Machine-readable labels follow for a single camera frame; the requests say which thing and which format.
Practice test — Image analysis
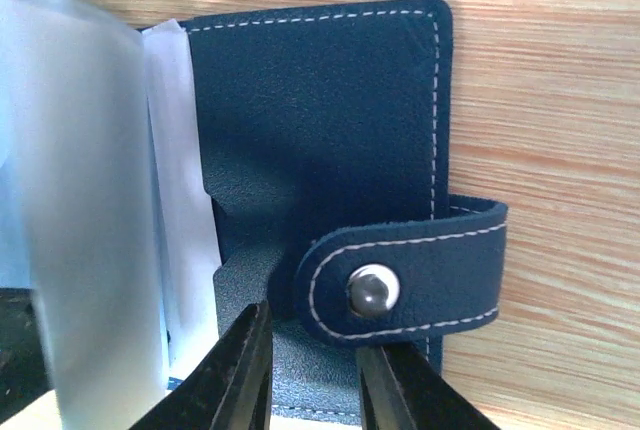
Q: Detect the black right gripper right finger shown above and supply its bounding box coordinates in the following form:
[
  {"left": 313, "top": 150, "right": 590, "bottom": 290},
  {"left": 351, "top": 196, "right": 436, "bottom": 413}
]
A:
[{"left": 356, "top": 343, "right": 497, "bottom": 430}]

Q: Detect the blue leather card holder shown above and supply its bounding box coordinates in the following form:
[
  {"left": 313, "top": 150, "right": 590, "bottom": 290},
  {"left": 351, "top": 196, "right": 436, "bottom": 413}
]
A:
[{"left": 1, "top": 0, "right": 508, "bottom": 429}]

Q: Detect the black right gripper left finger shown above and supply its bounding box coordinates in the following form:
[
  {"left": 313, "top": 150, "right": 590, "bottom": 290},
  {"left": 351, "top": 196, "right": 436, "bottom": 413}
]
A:
[{"left": 131, "top": 301, "right": 273, "bottom": 430}]

